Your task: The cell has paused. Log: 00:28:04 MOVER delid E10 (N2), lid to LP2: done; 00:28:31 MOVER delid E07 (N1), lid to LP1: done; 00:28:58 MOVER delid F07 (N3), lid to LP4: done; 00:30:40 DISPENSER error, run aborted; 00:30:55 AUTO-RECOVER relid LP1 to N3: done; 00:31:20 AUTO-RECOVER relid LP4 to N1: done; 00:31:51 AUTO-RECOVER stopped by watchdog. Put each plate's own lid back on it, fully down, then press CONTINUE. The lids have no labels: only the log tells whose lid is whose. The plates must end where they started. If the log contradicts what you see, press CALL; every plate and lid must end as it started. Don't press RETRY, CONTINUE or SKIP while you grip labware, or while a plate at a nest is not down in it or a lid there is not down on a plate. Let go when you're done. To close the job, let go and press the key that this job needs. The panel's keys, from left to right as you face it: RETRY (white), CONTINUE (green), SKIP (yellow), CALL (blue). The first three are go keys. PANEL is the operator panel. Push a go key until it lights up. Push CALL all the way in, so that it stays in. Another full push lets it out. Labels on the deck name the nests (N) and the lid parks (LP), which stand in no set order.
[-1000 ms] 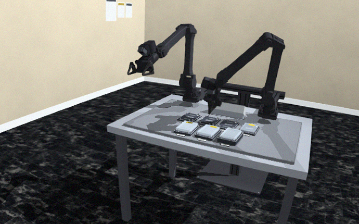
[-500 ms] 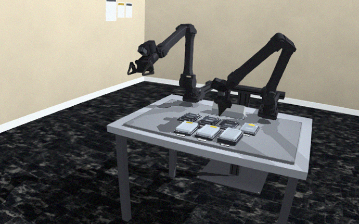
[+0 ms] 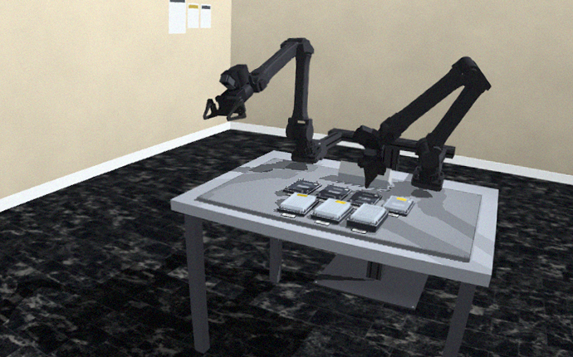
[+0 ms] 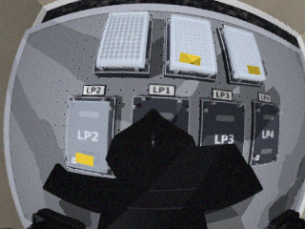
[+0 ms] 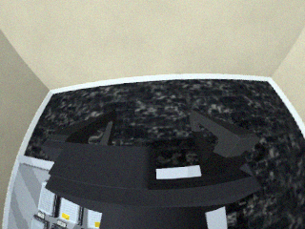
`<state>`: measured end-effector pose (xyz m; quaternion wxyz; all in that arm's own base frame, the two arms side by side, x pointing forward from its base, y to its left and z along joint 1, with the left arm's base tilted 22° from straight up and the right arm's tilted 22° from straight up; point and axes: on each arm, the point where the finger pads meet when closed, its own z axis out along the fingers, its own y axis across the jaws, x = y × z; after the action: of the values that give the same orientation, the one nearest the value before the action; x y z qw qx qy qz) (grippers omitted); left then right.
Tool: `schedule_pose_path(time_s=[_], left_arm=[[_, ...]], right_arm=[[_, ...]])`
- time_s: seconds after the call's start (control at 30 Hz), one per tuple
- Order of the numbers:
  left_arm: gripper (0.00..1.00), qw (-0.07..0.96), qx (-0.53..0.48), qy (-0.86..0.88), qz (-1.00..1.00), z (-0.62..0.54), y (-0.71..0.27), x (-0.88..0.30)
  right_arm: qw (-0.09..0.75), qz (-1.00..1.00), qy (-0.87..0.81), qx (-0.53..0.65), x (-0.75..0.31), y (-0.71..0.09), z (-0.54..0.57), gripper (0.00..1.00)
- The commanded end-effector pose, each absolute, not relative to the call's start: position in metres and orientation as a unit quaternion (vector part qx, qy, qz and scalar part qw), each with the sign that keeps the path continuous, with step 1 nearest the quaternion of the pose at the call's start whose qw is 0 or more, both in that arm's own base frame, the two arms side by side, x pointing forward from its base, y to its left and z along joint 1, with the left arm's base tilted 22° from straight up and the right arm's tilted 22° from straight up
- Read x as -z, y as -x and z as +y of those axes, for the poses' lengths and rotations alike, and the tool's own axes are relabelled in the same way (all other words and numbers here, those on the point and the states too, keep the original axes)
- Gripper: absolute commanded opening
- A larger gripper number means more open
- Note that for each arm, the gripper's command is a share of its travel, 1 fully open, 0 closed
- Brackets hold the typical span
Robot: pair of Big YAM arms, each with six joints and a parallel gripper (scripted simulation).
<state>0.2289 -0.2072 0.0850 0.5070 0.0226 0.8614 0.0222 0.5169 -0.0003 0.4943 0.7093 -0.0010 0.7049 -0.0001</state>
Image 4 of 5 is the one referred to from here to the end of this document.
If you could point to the grey perforated work table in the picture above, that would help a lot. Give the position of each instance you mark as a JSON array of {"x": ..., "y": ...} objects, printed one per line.
[{"x": 57, "y": 62}]

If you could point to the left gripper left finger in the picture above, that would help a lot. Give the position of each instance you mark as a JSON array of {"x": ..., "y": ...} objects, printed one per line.
[{"x": 138, "y": 134}]

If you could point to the grey operator panel with colored buttons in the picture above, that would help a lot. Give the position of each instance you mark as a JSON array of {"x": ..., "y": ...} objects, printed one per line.
[{"x": 227, "y": 218}]

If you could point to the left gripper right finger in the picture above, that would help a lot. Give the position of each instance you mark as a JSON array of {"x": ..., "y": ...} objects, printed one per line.
[{"x": 169, "y": 135}]

